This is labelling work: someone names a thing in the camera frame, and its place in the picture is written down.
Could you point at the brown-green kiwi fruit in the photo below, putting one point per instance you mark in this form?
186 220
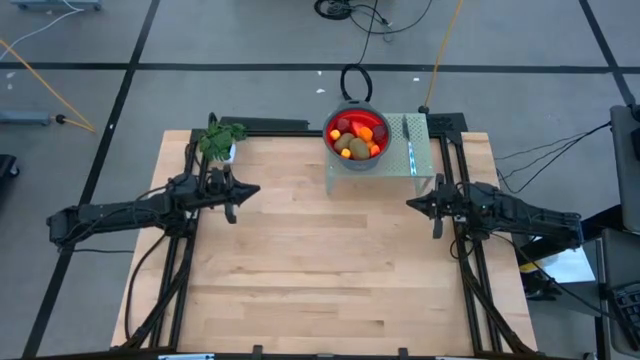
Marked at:
343 142
359 148

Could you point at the black keyboard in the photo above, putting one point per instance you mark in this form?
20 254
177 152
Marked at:
627 305

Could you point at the black aluminium table frame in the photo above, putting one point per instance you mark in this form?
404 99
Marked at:
265 125

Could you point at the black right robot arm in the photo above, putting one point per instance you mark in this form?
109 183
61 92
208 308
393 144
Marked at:
525 217

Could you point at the green plant in white pot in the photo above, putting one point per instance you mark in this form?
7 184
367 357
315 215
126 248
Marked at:
217 140

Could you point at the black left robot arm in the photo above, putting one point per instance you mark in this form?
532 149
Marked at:
125 212

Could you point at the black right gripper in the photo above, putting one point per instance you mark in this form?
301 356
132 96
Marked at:
447 205

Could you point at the pale green perforated metal shelf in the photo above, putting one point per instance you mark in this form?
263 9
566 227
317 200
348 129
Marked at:
395 160

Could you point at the white paper sheet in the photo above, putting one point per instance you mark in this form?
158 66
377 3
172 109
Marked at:
565 267

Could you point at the small orange pear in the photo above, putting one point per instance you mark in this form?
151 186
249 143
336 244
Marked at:
345 153
374 150
335 134

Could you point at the grey stand foot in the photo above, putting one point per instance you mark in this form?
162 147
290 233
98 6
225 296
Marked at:
57 5
25 117

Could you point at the red collapsible bowl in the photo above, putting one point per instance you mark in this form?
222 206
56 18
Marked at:
350 112

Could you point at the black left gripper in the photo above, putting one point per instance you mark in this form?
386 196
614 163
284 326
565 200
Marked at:
220 187

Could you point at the black floor equipment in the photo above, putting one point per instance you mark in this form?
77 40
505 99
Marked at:
7 165

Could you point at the small orange tangerine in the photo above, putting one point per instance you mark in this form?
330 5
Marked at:
366 133

